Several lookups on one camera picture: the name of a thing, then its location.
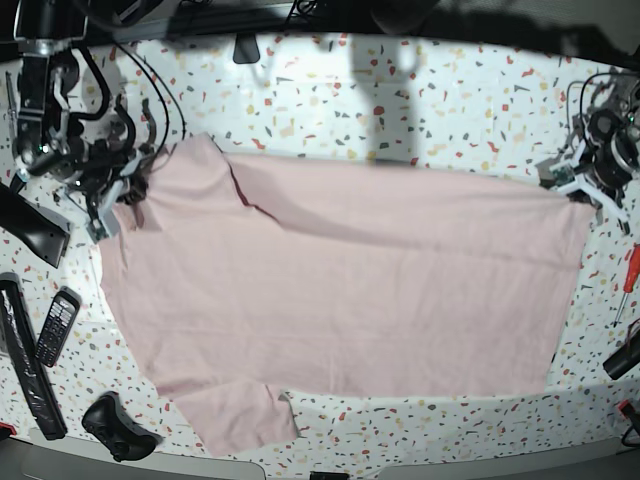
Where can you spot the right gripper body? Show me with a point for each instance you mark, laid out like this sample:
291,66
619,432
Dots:
94,168

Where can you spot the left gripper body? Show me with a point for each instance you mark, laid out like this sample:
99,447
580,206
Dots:
614,140

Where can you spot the pink T-shirt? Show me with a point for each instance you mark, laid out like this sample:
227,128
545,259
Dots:
239,277

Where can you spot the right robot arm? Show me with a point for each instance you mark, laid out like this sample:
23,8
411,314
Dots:
50,35

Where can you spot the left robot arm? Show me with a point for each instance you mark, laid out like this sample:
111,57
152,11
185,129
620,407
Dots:
615,90

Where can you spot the black stapler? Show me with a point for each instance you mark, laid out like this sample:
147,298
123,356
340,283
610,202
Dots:
46,239

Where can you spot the long black bar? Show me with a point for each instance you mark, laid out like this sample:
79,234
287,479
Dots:
20,345

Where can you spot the black cylindrical tool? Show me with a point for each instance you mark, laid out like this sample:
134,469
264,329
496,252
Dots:
623,360

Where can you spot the black game controller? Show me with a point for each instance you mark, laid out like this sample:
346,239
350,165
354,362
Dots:
107,420

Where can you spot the red and black clamp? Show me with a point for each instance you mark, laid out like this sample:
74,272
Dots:
630,438

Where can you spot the terrazzo pattern tablecloth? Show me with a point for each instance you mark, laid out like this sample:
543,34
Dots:
431,104

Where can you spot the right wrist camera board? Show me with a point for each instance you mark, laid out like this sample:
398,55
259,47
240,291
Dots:
103,228

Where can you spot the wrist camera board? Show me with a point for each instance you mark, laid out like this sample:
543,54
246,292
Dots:
554,173
103,228

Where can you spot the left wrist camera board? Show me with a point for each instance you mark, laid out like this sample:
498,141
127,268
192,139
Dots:
554,173

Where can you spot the red-handled screwdriver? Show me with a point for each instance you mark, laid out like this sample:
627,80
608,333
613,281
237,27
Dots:
630,280

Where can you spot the black cordless phone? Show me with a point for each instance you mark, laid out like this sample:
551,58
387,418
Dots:
61,315

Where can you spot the clear-handled screwdriver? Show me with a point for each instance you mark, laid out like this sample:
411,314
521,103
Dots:
11,112

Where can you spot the black mount bracket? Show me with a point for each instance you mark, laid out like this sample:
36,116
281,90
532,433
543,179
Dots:
246,49

